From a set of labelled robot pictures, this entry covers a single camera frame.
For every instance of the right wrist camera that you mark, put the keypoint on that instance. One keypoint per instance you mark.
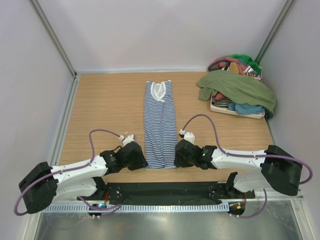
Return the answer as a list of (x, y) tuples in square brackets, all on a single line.
[(188, 136)]

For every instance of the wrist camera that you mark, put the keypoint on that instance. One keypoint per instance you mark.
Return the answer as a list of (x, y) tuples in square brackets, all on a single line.
[(188, 136), (127, 139)]

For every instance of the olive green tank top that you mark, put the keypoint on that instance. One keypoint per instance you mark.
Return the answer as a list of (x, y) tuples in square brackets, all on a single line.
[(241, 89)]

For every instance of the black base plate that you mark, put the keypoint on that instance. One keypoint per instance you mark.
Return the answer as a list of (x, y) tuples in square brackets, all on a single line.
[(168, 193)]

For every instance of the left aluminium frame post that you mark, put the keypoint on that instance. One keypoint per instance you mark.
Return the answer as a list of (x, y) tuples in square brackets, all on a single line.
[(52, 35)]

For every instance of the bright green garment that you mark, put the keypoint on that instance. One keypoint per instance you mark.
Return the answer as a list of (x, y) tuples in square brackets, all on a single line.
[(246, 59)]

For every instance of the black white striped garment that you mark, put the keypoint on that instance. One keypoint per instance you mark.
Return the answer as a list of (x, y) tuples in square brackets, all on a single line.
[(221, 103)]

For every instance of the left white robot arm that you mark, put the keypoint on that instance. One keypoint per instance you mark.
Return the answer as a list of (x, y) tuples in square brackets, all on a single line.
[(46, 184)]

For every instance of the teal blue garment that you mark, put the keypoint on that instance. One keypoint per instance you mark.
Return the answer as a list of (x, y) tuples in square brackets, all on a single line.
[(242, 109)]

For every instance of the white plastic tray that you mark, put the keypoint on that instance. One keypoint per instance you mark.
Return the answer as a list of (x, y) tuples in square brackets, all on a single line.
[(226, 111)]

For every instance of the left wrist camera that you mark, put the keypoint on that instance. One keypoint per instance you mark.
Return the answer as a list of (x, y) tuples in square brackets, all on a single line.
[(127, 139)]

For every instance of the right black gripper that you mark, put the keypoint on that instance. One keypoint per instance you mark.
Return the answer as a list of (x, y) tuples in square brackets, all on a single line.
[(179, 162)]

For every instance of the slotted cable duct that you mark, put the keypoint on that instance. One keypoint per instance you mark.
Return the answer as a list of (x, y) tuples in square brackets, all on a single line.
[(82, 208)]

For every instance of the blue white striped tank top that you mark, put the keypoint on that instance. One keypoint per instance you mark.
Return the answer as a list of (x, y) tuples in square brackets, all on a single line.
[(159, 125)]

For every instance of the aluminium frame post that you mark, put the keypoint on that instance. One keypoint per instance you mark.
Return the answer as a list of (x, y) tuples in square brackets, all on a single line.
[(279, 21), (52, 35)]

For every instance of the right aluminium frame post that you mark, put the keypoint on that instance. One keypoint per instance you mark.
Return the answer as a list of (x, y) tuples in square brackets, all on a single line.
[(279, 21)]

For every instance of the red patterned garment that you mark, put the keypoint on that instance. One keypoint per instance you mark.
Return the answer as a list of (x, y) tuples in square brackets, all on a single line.
[(228, 63)]

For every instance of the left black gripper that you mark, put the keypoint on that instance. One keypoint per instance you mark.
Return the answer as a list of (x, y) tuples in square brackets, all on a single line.
[(141, 162)]

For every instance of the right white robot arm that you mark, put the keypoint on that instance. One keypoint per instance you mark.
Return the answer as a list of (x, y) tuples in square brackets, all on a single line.
[(271, 168)]

